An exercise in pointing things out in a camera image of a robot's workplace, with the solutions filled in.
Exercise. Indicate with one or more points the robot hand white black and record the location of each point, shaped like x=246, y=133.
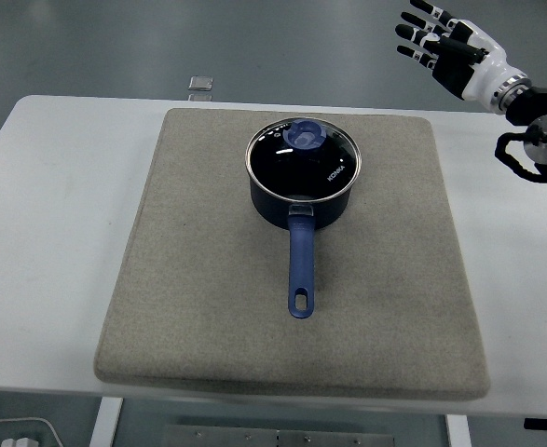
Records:
x=485, y=70

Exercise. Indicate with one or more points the glass pot lid blue knob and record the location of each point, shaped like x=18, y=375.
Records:
x=303, y=136

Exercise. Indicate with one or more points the silver floor socket plate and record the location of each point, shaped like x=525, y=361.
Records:
x=200, y=97
x=201, y=83

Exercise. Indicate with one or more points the black flat bar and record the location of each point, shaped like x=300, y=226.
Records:
x=545, y=423

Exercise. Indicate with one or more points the white table leg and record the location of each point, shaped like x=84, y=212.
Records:
x=105, y=423
x=458, y=433

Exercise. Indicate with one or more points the beige fabric mat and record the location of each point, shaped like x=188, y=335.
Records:
x=184, y=279

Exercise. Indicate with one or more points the grey metal plate with screws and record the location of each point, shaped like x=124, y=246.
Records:
x=277, y=437

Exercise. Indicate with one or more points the small white block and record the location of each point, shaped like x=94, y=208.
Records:
x=9, y=442
x=28, y=442

